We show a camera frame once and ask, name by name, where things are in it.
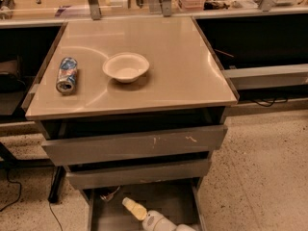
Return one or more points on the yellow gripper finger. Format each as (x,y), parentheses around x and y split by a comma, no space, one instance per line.
(137,210)

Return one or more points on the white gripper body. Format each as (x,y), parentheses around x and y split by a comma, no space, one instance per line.
(155,221)

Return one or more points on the orange soda can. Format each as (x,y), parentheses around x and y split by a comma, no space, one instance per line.
(108,193)

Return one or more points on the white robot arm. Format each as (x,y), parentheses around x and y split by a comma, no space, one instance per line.
(180,227)

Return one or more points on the grey bottom drawer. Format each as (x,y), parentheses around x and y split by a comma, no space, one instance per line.
(176,200)

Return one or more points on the grey drawer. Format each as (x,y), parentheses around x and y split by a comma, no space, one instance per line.
(176,200)
(128,146)
(138,175)

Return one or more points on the grey middle drawer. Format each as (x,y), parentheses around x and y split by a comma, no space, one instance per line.
(138,175)

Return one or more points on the grey top drawer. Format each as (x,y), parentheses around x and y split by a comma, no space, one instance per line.
(128,146)

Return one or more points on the blue crushed soda can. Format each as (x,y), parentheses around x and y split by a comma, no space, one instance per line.
(67,75)

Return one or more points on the white paper bowl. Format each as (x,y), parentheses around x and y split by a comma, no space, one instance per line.
(126,67)

